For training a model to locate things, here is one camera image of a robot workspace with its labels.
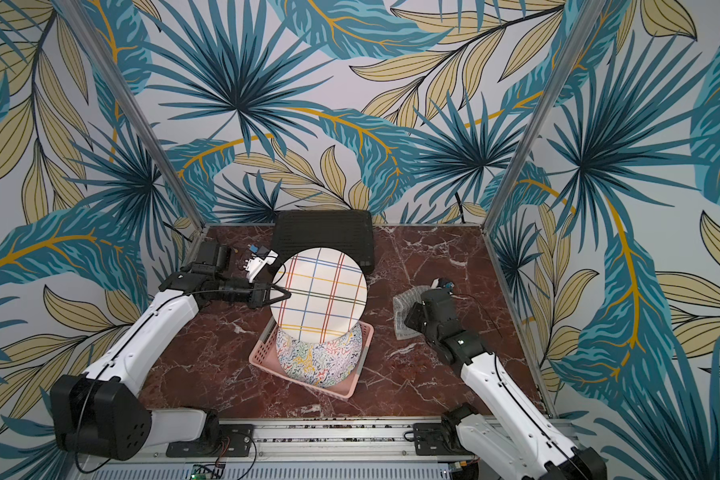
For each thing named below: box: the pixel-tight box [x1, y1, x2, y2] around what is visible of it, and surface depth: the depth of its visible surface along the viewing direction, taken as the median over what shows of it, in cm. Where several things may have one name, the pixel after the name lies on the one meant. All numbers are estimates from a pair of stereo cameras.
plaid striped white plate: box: [271, 247, 368, 344], surface depth 78 cm
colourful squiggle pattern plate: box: [276, 323, 363, 388], surface depth 85 cm
